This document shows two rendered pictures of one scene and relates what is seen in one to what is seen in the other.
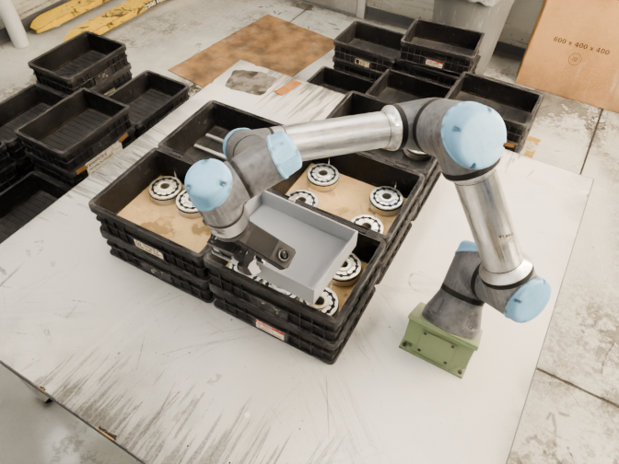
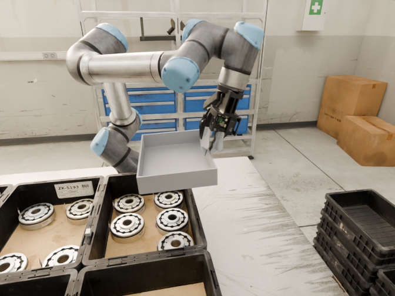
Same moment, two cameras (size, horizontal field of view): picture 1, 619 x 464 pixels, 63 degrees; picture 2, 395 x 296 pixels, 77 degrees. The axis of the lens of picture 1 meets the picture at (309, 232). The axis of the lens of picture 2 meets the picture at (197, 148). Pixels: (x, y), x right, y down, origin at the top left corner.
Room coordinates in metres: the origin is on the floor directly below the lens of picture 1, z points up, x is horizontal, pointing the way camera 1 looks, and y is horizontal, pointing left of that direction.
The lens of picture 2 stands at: (1.11, 0.62, 1.42)
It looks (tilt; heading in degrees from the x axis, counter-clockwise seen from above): 26 degrees down; 232
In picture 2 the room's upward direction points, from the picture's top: straight up
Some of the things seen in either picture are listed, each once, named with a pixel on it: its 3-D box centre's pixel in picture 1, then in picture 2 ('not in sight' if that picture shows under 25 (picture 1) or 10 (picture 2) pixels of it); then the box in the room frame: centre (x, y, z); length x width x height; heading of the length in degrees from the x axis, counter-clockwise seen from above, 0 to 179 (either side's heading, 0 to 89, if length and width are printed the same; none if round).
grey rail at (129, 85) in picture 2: not in sight; (178, 83); (-0.33, -1.51, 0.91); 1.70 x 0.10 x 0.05; 151
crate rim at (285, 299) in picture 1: (296, 252); (147, 207); (0.85, 0.03, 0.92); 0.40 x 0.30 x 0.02; 62
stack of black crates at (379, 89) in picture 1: (406, 119); not in sight; (2.29, -0.51, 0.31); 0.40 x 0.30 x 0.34; 61
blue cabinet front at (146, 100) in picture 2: not in sight; (141, 115); (0.04, -1.68, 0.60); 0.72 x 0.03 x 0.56; 151
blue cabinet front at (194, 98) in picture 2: not in sight; (217, 111); (-0.66, -1.29, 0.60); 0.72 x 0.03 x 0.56; 151
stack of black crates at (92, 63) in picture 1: (90, 91); not in sight; (2.39, 1.21, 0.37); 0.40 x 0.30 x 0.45; 151
